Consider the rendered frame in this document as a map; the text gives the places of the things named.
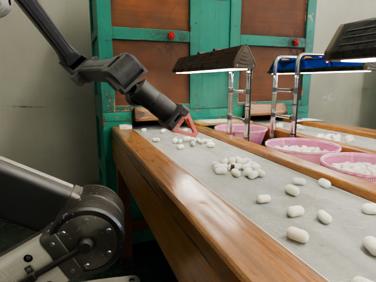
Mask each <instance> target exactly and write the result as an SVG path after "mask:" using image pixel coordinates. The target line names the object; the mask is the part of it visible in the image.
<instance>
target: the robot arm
mask: <svg viewBox="0 0 376 282"><path fill-rule="evenodd" d="M14 1H15V2H16V3H17V5H18V6H19V8H20V9H22V11H23V12H24V14H25V15H26V16H27V17H28V18H29V20H30V21H31V22H32V23H33V24H34V26H35V27H36V28H37V29H38V30H39V32H40V33H41V34H42V36H43V37H44V38H45V39H46V40H47V42H48V43H49V44H50V45H51V47H52V48H53V49H54V50H55V52H56V54H57V56H58V58H59V60H60V62H59V64H60V65H61V66H62V67H63V68H64V69H65V70H66V71H67V72H68V73H70V74H71V75H72V76H71V77H70V79H71V80H72V81H73V82H74V83H75V84H76V85H77V86H80V87H82V86H83V85H85V84H86V83H90V82H93V81H95V82H107V83H108V84H109V85H110V86H111V87H112V88H113V89H114V90H115V91H117V90H118V91H119V92H120V93H121V94H122V95H123V94H125V99H126V102H127V103H128V104H129V105H131V106H143V107H144V108H145V109H147V110H148V111H149V112H150V113H152V114H153V115H154V116H155V117H157V118H158V120H157V122H159V124H160V125H162V126H163V127H164V128H166V129H168V130H170V131H172V132H175V133H179V134H183V135H187V136H190V137H194V138H196V136H197V135H198V132H197V130H196V127H195V125H194V123H193V121H192V118H191V116H190V113H189V112H190V110H189V109H188V108H187V107H186V106H184V105H182V104H174V103H173V102H172V101H171V100H170V99H169V98H167V97H166V96H165V95H164V94H162V93H161V92H160V91H159V90H158V89H156V88H155V87H154V86H153V85H152V84H150V83H149V82H148V81H147V80H146V79H144V80H142V81H140V82H138V81H139V80H140V79H141V78H142V77H143V76H144V75H145V74H146V73H147V72H148V71H147V70H146V69H145V68H144V66H143V65H142V64H141V63H140V62H139V60H138V59H137V58H136V57H135V56H133V55H130V54H128V53H121V54H120V55H118V56H115V57H113V58H111V59H105V60H100V59H99V58H98V57H97V56H95V57H92V58H91V59H90V58H88V57H86V56H85V55H83V54H81V53H80V52H78V51H77V50H76V49H75V48H74V47H72V46H71V44H70V43H69V42H68V41H67V39H66V38H65V37H64V35H63V34H62V33H61V32H60V30H59V29H58V27H57V26H56V24H55V23H54V22H53V20H52V19H51V18H50V17H49V15H48V14H47V13H46V11H45V10H44V9H43V7H42V6H41V4H40V3H39V2H38V0H14ZM184 120H185V121H186V122H187V124H188V125H189V127H190V129H191V130H192V133H190V132H187V131H184V130H180V129H179V127H180V126H181V124H182V123H183V122H184Z"/></svg>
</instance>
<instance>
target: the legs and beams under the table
mask: <svg viewBox="0 0 376 282"><path fill-rule="evenodd" d="M116 179H117V195H118V196H119V197H120V199H121V200H122V202H123V205H124V211H125V217H124V225H125V243H124V248H123V251H122V253H121V255H120V258H121V260H120V264H121V267H122V268H123V267H128V266H133V265H134V263H133V249H132V235H131V233H132V232H136V231H142V230H146V229H150V228H149V226H148V224H147V222H146V221H145V219H144V218H139V219H132V220H131V207H130V190H129V189H128V187H127V185H126V182H125V181H124V179H123V177H122V175H121V174H120V172H119V170H118V168H117V166H116Z"/></svg>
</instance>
